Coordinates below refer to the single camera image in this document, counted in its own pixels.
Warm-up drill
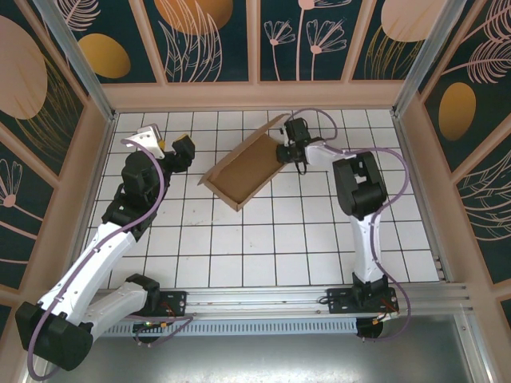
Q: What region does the small circuit board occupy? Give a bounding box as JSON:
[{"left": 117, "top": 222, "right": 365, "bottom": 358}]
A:
[{"left": 133, "top": 318, "right": 168, "bottom": 333}]

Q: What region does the grey slotted cable duct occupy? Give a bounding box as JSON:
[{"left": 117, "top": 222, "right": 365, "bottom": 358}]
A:
[{"left": 91, "top": 318, "right": 359, "bottom": 337}]

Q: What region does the long aluminium base rail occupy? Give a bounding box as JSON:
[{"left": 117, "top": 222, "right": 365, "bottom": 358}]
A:
[{"left": 38, "top": 282, "right": 476, "bottom": 320}]

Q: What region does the brown cardboard box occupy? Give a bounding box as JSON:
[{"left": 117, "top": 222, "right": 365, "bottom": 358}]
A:
[{"left": 197, "top": 113, "right": 299, "bottom": 211}]

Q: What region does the thin aluminium side rail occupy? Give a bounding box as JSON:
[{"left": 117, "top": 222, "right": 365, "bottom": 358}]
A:
[{"left": 394, "top": 113, "right": 453, "bottom": 285}]

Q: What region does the aluminium frame post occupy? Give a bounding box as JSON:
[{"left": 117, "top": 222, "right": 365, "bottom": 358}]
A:
[
  {"left": 390, "top": 0, "right": 466, "bottom": 117},
  {"left": 34, "top": 0, "right": 120, "bottom": 123}
]

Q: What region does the grey metal sheet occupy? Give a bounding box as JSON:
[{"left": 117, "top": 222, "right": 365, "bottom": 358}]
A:
[{"left": 23, "top": 317, "right": 492, "bottom": 383}]

